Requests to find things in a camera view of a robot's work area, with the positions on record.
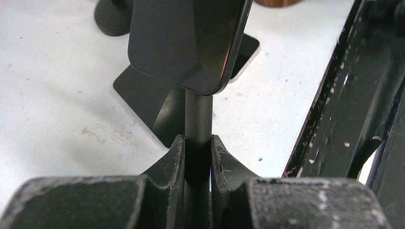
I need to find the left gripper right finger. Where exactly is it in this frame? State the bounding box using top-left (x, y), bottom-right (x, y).
top-left (211, 135), bottom-right (391, 229)

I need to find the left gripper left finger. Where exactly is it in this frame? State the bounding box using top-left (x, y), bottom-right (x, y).
top-left (0, 135), bottom-right (185, 229)

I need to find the teal blue phone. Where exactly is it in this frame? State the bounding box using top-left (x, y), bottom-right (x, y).
top-left (113, 66), bottom-right (185, 148)

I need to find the black phone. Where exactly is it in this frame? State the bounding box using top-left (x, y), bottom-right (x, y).
top-left (128, 0), bottom-right (252, 95)
top-left (229, 33), bottom-right (260, 83)

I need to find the brown base phone stand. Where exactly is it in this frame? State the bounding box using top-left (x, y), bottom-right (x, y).
top-left (254, 0), bottom-right (302, 8)

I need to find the black front mounting rail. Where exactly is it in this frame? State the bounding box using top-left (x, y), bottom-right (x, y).
top-left (283, 0), bottom-right (405, 229)

